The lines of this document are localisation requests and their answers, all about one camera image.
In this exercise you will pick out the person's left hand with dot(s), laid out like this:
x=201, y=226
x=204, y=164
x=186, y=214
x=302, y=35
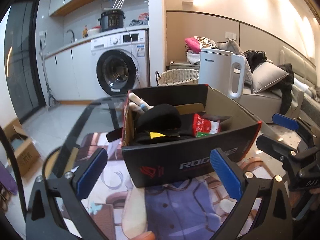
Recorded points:
x=142, y=236

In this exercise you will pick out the purple bag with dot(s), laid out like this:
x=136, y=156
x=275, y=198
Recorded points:
x=7, y=177

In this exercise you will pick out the upright grey pillow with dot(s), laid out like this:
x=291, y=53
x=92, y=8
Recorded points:
x=230, y=45

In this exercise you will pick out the round wooden stool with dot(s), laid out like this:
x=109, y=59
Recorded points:
x=50, y=167

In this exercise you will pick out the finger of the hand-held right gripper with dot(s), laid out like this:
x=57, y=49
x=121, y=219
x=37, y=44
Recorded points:
x=285, y=121
x=271, y=143

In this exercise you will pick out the flat grey pillow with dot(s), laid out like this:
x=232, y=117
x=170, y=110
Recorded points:
x=267, y=77

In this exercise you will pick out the white electric kettle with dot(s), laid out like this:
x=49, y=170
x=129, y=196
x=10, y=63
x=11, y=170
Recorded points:
x=215, y=72

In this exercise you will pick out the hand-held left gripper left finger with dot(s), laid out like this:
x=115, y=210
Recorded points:
x=91, y=172

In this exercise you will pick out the wicker laundry basket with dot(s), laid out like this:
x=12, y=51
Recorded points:
x=175, y=77

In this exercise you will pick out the printed table mat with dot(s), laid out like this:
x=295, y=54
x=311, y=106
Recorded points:
x=175, y=205

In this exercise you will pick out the black jacket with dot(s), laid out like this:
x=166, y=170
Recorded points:
x=287, y=92

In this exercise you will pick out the white bowl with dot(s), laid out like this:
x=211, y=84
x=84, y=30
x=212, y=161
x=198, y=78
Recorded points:
x=93, y=32

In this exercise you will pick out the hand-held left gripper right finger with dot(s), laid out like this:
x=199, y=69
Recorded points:
x=225, y=177

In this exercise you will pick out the white base cabinet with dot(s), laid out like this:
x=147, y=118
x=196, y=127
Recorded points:
x=70, y=75

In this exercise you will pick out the wall switch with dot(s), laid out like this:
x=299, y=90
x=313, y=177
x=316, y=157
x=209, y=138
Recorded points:
x=230, y=35

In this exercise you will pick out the white router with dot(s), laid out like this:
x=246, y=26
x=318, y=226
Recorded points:
x=115, y=9

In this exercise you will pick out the white washing machine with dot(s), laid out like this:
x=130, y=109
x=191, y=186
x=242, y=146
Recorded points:
x=110, y=42

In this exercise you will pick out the crumpled clothes on washer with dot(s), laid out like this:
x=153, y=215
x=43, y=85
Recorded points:
x=137, y=22

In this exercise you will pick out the grey sofa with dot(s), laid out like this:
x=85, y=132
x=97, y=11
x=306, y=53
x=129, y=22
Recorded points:
x=265, y=105

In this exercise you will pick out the brown cardboard box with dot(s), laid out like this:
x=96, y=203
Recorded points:
x=25, y=157

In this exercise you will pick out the white wall socket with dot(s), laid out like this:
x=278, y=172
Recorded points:
x=43, y=34

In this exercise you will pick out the black backpack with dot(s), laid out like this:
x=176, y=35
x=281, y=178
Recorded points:
x=255, y=58

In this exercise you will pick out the pink bag pile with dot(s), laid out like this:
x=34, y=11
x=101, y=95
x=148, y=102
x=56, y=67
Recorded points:
x=193, y=43

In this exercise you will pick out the red and white packet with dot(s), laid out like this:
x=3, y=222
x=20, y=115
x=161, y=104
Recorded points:
x=202, y=125

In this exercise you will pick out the kitchen faucet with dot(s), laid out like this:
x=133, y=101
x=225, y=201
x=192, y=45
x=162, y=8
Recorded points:
x=73, y=36

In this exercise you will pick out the grey side cabinet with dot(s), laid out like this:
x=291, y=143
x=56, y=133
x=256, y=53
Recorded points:
x=180, y=65

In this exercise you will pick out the black and red cardboard box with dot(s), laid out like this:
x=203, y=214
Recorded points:
x=200, y=162

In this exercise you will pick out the flat mop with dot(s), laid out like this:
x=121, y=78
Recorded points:
x=45, y=72

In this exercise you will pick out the dark glass door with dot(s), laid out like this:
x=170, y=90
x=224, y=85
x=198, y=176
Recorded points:
x=22, y=67

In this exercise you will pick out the black pressure cooker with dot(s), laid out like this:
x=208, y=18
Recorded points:
x=112, y=20

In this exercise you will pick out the black ear cushion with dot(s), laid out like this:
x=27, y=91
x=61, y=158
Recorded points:
x=160, y=117

